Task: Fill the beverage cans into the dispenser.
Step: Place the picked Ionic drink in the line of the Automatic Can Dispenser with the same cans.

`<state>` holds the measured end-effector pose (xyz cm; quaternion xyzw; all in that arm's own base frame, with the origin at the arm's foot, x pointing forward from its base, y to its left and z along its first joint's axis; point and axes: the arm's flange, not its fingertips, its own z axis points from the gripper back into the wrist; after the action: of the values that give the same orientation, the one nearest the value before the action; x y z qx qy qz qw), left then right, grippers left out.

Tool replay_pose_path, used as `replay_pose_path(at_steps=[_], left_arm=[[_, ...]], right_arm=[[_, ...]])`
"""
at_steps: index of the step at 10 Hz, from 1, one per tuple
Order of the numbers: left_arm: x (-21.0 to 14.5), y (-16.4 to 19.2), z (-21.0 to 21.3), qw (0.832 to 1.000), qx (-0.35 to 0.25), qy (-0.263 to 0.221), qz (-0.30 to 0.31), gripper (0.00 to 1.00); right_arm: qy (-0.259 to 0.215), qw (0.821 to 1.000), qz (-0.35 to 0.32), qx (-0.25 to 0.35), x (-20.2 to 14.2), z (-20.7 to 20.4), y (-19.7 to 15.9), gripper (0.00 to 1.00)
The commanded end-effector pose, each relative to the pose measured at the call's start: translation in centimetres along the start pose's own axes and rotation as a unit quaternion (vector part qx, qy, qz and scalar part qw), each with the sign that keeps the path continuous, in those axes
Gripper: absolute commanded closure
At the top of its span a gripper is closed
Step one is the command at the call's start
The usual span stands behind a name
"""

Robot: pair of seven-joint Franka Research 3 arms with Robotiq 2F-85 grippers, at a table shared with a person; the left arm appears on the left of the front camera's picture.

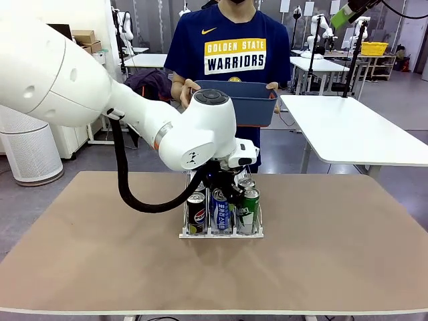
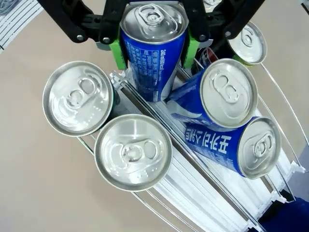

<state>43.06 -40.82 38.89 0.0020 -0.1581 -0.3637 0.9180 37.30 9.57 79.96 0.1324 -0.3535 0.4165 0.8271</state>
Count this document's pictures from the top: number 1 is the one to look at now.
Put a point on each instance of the blue Pocari Sweat can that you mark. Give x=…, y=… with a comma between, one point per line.
x=220, y=215

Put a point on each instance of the person's right hand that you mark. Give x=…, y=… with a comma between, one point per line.
x=186, y=93

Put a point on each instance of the yellow plastic crate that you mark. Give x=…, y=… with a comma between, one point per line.
x=374, y=48

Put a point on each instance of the white air purifier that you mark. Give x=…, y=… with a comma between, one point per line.
x=30, y=157

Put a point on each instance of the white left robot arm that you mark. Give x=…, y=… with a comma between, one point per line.
x=67, y=83

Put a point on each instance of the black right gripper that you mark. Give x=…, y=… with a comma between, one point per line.
x=362, y=6

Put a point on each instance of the black camera stand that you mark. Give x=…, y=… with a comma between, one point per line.
x=313, y=57
x=355, y=60

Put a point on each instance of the small white box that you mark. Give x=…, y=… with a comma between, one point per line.
x=99, y=57

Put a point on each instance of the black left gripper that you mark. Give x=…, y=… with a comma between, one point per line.
x=219, y=175

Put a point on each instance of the green Chilsung cider can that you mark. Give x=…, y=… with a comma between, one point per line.
x=249, y=214
x=246, y=183

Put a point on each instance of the person's right forearm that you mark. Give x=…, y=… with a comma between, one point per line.
x=177, y=85

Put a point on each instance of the black Pepsi can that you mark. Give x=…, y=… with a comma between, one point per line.
x=201, y=187
x=195, y=214

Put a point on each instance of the wooden shelf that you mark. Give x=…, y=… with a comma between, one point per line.
x=378, y=65

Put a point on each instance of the white background table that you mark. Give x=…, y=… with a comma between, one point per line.
x=147, y=60
x=321, y=65

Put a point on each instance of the white side table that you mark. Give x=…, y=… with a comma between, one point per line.
x=351, y=133

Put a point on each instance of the black computer monitor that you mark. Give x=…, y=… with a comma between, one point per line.
x=61, y=31

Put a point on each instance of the person's left hand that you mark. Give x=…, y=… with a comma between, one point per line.
x=273, y=86

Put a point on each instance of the person in navy shirt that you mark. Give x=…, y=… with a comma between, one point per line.
x=234, y=33

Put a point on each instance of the blue plastic bin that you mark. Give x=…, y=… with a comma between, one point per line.
x=250, y=107

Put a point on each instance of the clear acrylic can rack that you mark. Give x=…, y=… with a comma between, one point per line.
x=220, y=235

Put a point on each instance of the brown cardboard box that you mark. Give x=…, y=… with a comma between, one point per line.
x=83, y=36
x=94, y=47

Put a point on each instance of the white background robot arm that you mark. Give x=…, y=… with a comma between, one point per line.
x=126, y=28
x=316, y=28
x=364, y=33

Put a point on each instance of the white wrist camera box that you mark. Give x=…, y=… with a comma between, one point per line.
x=245, y=154

